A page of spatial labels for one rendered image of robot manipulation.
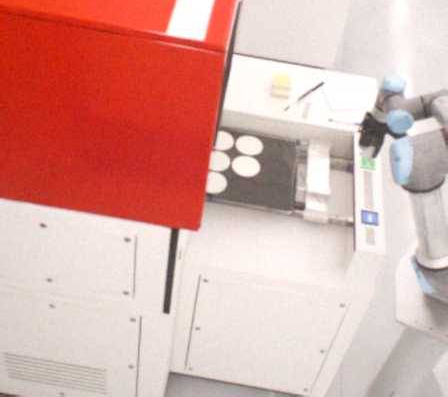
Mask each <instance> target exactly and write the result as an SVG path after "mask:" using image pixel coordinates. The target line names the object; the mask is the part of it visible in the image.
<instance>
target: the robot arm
mask: <svg viewBox="0 0 448 397"><path fill-rule="evenodd" d="M406 85H407V82H406V80H405V79H404V78H403V77H401V76H399V75H394V74H391V75H387V76H385V77H384V78H383V80H382V83H381V84H380V88H379V91H378V94H377V96H376V99H375V102H374V104H373V107H372V111H371V112H368V111H366V114H365V117H364V119H363V121H362V122H361V124H360V127H358V130H357V132H358V133H359V134H361V135H359V138H358V140H357V141H358V144H357V145H358V148H359V149H360V150H363V151H359V152H358V155H359V156H361V157H365V158H368V162H371V161H373V160H374V159H375V158H377V156H378V155H379V153H380V150H381V147H382V146H383V143H384V140H385V135H386V134H387V135H389V136H390V137H392V138H393V139H394V141H393V142H392V143H391V144H390V146H389V162H390V169H391V174H392V178H393V182H394V184H395V185H398V186H399V185H400V186H401V187H402V189H403V190H404V191H406V192H407V193H408V197H409V202H410V207H411V212H412V217H413V222H414V227H415V232H416V238H417V243H418V246H417V247H416V249H415V254H414V255H413V256H411V257H410V261H411V264H412V267H413V270H414V273H416V275H417V278H418V282H419V285H420V287H421V289H422V291H423V292H425V293H434V292H435V293H438V292H440V291H446V290H448V228H447V220H446V214H445V208H444V202H443V196H442V190H441V187H442V186H443V185H444V183H445V181H446V175H445V174H448V89H443V90H441V91H437V92H433V93H429V94H425V95H420V96H417V97H413V98H409V99H406V98H405V95H404V91H405V90H406ZM432 117H434V118H435V119H436V121H437V122H438V124H439V125H440V128H441V129H438V130H435V131H430V132H425V133H421V134H417V135H413V136H409V134H408V133H407V131H408V130H411V129H412V127H413V125H414V123H415V121H419V120H423V119H428V118H432ZM361 125H362V130H360V128H361Z"/></svg>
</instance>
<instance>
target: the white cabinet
mask: <svg viewBox="0 0 448 397"><path fill-rule="evenodd" d="M372 298H373V297H371V295H365V294H359V293H354V292H348V291H342V290H336V289H330V288H324V287H319V286H313V285H307V284H302V283H296V282H290V281H284V280H278V279H272V277H267V276H261V275H255V274H250V273H244V272H238V271H233V270H227V269H221V268H216V267H210V266H204V265H199V264H193V263H186V262H182V268H181V276H180V285H179V293H178V301H177V310H176V318H175V327H174V335H173V343H172V351H171V360H170V368H169V371H171V373H174V374H180V375H186V376H191V377H197V378H203V379H209V380H215V381H221V382H226V383H232V384H237V385H243V386H249V387H254V389H261V390H267V391H272V392H278V393H284V394H289V395H295V396H301V397H324V396H325V394H326V392H327V390H328V388H329V386H330V384H331V382H332V380H333V378H334V375H335V373H336V371H337V369H338V367H339V365H340V363H341V361H342V359H343V357H344V355H345V353H346V351H347V349H348V347H349V345H350V343H351V341H352V338H353V336H354V334H355V332H356V330H357V328H358V326H359V324H360V322H361V320H362V318H363V316H364V314H365V312H366V310H367V308H368V306H369V304H370V302H371V300H372Z"/></svg>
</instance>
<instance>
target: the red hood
mask: <svg viewBox="0 0 448 397"><path fill-rule="evenodd" d="M243 5H244V0H0V198H2V199H8V200H13V201H19V202H25V203H32V204H37V205H43V206H49V207H54V208H60V209H67V210H72V211H78V212H84V213H89V214H95V215H101V216H107V217H113V218H119V219H124V220H130V221H136V222H141V223H147V224H153V225H158V226H164V227H170V228H175V229H181V230H188V231H193V232H199V229H201V226H202V221H203V216H204V211H205V205H206V200H207V194H208V189H209V184H210V179H211V174H212V169H213V164H214V159H215V154H216V149H217V144H218V139H219V134H220V129H221V124H222V119H223V114H224V109H225V104H226V99H227V94H228V89H229V84H230V79H231V73H232V68H233V63H234V58H235V53H236V47H237V41H238V35H239V28H240V21H241V15H242V10H243Z"/></svg>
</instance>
